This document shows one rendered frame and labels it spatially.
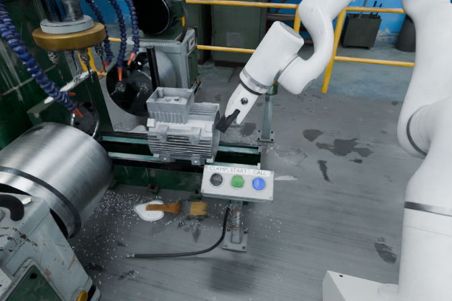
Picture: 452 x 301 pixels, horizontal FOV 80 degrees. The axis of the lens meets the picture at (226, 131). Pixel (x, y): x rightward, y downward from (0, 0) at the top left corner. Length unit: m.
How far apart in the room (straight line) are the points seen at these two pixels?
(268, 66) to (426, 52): 0.35
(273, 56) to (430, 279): 0.53
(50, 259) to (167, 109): 0.45
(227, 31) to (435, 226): 3.59
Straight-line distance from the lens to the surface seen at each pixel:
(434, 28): 0.77
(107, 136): 1.13
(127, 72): 1.12
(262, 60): 0.65
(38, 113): 0.90
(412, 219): 0.68
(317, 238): 0.91
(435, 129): 0.64
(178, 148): 0.83
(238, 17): 3.88
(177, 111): 0.81
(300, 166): 1.12
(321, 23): 0.69
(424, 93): 0.77
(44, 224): 0.61
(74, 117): 0.99
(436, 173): 0.66
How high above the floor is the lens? 1.53
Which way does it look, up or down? 35 degrees down
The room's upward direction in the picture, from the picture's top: straight up
